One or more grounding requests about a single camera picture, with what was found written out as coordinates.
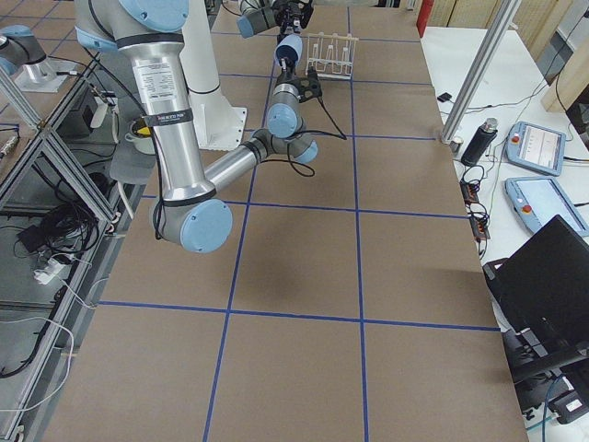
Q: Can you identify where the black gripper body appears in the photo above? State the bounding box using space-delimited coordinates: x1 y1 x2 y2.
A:
273 0 314 28
278 69 298 92

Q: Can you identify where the light blue plastic cup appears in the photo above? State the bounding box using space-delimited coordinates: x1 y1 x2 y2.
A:
274 34 303 65

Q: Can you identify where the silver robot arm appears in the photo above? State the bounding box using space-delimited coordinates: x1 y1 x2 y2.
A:
75 1 320 253
1 1 313 81

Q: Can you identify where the small black adapter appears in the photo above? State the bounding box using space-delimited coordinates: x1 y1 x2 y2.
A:
437 92 452 102

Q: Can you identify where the white enamel pot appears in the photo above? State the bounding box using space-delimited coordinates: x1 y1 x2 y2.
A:
124 118 156 156

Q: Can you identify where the black thermos bottle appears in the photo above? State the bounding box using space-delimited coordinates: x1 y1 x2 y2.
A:
460 118 498 167

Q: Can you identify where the orange black usb hub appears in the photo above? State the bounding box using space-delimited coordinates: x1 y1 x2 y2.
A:
460 180 491 242

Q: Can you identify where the far blue teach pendant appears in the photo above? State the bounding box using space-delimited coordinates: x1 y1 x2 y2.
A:
505 121 567 177

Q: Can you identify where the blue teach pendant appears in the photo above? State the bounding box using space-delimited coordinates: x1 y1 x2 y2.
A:
505 121 567 177
504 177 588 238

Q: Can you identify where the near blue teach pendant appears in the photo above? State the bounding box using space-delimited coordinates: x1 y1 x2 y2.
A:
504 177 588 238

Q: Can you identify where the white power strip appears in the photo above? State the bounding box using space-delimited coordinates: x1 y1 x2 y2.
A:
33 258 67 285

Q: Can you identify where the black laptop on stand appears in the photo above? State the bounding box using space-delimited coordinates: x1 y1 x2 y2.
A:
483 215 588 394

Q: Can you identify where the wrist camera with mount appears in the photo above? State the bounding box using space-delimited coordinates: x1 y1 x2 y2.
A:
297 66 323 103

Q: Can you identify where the white wire cup holder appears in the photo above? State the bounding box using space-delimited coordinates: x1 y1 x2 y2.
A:
306 32 359 80

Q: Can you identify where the white camera mast pedestal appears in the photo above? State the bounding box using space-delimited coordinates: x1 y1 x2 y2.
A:
180 0 248 151

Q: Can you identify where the aluminium frame post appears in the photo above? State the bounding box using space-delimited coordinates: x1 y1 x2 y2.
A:
440 0 522 144

